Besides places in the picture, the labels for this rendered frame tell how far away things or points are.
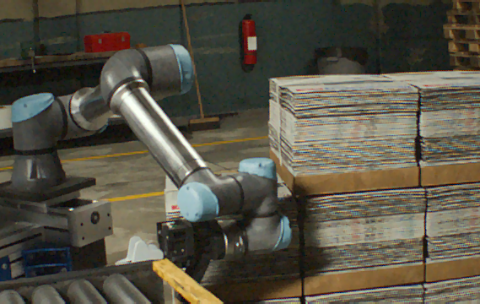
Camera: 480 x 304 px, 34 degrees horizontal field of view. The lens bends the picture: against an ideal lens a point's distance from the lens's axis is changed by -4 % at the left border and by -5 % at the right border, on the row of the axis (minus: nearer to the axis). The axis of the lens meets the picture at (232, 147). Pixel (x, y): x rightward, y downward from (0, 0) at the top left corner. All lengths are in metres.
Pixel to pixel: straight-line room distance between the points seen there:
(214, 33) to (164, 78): 7.03
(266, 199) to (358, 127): 0.29
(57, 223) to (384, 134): 0.84
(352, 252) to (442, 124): 0.35
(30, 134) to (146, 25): 6.51
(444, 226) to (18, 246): 1.04
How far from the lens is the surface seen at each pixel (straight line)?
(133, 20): 8.53
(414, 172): 1.83
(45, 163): 2.12
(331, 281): 1.84
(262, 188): 1.61
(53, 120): 2.12
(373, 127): 1.79
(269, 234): 1.64
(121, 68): 1.75
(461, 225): 1.91
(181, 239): 1.58
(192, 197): 1.52
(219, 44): 8.86
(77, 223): 2.02
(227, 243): 1.61
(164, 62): 1.81
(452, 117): 1.85
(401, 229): 1.86
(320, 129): 1.77
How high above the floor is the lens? 1.25
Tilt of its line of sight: 10 degrees down
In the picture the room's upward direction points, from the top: 3 degrees counter-clockwise
